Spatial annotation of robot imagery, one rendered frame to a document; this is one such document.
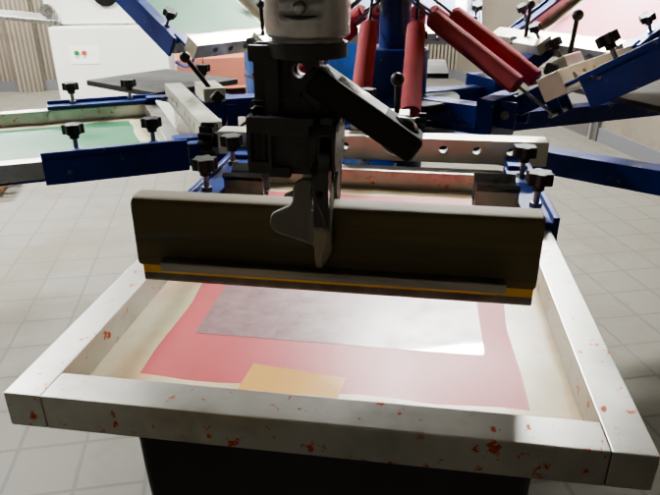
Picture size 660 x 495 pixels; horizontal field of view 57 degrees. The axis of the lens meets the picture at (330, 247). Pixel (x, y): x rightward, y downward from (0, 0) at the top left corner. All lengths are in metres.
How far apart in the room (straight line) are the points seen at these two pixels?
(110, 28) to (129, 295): 4.75
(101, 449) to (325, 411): 1.59
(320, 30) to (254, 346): 0.36
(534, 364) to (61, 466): 1.63
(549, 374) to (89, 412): 0.47
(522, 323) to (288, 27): 0.46
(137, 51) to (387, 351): 4.88
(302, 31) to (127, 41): 4.94
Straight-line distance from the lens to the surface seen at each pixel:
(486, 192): 1.05
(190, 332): 0.76
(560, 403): 0.67
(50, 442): 2.19
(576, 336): 0.72
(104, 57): 5.49
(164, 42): 2.11
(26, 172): 1.42
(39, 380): 0.66
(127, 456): 2.06
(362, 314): 0.77
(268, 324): 0.76
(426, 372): 0.68
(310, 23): 0.53
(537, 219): 0.59
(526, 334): 0.77
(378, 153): 1.28
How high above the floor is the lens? 1.35
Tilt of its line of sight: 24 degrees down
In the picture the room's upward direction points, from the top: straight up
